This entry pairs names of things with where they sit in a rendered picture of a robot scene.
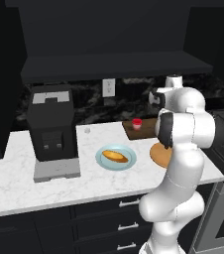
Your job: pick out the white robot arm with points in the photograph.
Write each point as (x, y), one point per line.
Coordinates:
(183, 158)

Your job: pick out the dark brown cutting board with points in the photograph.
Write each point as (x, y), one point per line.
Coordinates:
(147, 130)

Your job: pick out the round wooden board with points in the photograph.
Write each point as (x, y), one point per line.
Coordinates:
(160, 155)

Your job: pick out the dark upper cabinet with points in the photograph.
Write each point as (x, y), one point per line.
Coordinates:
(104, 26)

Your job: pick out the tall dark cabinet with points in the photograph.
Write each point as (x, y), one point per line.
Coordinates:
(0, 82)

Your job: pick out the dark cabinet door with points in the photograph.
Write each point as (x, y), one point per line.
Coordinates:
(28, 231)

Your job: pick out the red and white cupcake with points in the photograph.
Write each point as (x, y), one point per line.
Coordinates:
(137, 124)

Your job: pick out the orange pastry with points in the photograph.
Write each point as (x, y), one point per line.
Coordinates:
(114, 156)

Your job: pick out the light blue plate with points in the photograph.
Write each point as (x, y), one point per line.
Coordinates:
(130, 158)

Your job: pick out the black coffee machine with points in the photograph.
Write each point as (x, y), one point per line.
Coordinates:
(53, 132)

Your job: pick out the dark drawer front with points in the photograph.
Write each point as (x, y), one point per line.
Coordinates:
(97, 228)
(97, 247)
(97, 207)

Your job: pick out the silver oven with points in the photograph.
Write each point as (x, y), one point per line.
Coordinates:
(216, 228)

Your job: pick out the white wall socket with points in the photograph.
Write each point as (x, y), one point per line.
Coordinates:
(108, 87)

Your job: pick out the dark wall shelf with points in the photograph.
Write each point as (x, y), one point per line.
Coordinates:
(117, 67)

